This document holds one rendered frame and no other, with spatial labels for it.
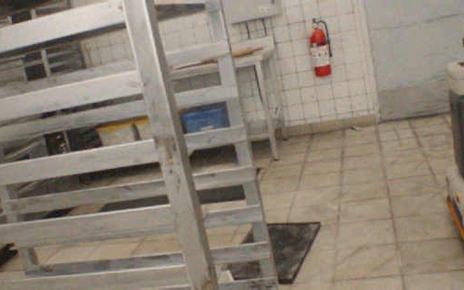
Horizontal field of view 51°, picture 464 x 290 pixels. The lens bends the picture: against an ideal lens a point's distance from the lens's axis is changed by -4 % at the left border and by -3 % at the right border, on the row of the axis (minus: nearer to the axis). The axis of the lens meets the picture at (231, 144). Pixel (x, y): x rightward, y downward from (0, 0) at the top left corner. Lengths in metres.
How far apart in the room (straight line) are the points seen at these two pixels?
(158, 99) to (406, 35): 4.25
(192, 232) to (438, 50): 4.30
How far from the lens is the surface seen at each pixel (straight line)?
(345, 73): 4.75
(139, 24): 0.60
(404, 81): 4.81
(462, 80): 2.33
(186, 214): 0.64
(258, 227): 1.13
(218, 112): 4.31
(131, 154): 0.66
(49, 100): 0.70
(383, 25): 4.74
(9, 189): 1.33
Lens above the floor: 1.19
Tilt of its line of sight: 14 degrees down
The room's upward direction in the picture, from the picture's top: 12 degrees counter-clockwise
